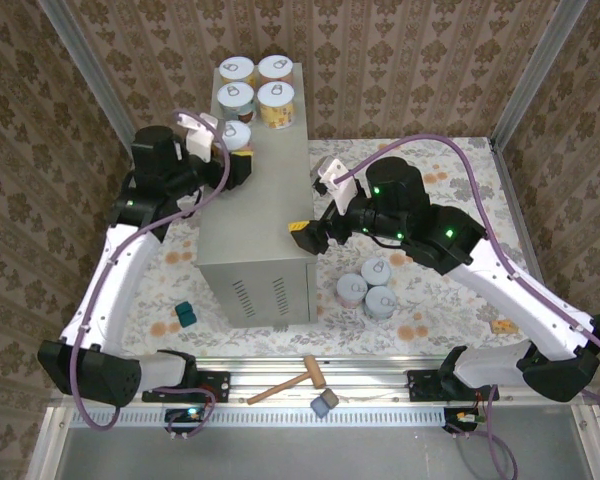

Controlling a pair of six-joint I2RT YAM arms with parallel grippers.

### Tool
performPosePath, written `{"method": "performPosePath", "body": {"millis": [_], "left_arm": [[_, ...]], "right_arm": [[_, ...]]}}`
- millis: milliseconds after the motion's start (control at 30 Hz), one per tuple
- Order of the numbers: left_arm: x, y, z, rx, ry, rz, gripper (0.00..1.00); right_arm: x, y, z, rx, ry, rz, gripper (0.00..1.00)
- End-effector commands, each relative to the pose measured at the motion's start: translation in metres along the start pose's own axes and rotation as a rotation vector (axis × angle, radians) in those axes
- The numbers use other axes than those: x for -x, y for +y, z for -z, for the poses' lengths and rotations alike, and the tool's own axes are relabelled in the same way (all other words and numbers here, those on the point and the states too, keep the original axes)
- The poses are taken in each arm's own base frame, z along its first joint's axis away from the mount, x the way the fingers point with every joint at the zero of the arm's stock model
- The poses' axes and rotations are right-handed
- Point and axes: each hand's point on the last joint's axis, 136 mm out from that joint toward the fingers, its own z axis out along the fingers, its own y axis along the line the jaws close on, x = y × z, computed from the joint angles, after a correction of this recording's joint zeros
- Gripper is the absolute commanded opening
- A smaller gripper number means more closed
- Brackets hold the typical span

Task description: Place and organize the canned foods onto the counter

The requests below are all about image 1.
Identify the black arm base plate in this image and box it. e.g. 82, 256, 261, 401
142, 370, 231, 404
407, 369, 501, 403

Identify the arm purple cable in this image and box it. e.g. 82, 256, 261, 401
333, 135, 600, 480
69, 108, 231, 432

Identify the floral tablecloth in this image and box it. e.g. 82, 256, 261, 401
102, 137, 556, 359

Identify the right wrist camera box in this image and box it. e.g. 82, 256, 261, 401
310, 155, 359, 215

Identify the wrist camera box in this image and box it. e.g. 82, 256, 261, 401
310, 155, 359, 215
172, 110, 226, 164

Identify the white slotted cable duct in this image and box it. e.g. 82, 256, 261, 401
67, 407, 481, 429

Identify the small controller board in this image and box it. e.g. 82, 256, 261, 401
164, 407, 212, 426
442, 407, 484, 432

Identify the aluminium front rail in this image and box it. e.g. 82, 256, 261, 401
49, 357, 600, 407

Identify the can with blue brown label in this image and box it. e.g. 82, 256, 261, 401
216, 81, 258, 124

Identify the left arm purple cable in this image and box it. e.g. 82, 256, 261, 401
69, 108, 231, 432

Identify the can with teal label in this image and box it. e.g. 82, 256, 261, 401
360, 257, 392, 289

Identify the can with salmon label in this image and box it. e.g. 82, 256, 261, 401
257, 54, 296, 86

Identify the teal foam block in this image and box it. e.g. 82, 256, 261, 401
174, 301, 199, 329

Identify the grey metal cabinet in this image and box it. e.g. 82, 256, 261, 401
195, 62, 320, 330

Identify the aluminium corner post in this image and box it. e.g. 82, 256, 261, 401
35, 0, 147, 157
489, 0, 589, 149

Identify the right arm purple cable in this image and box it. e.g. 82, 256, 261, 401
333, 135, 600, 480

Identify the aluminium side rail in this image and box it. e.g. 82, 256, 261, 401
74, 144, 146, 369
487, 137, 571, 364

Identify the can with pink floral label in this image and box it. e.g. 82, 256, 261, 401
335, 272, 370, 309

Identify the can with yellow orange label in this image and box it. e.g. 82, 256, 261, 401
218, 55, 258, 86

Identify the can with pale blue label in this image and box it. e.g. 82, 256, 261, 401
363, 284, 399, 324

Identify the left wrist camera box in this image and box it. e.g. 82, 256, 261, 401
172, 110, 226, 164

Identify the wooden mallet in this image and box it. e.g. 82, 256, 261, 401
246, 355, 327, 406

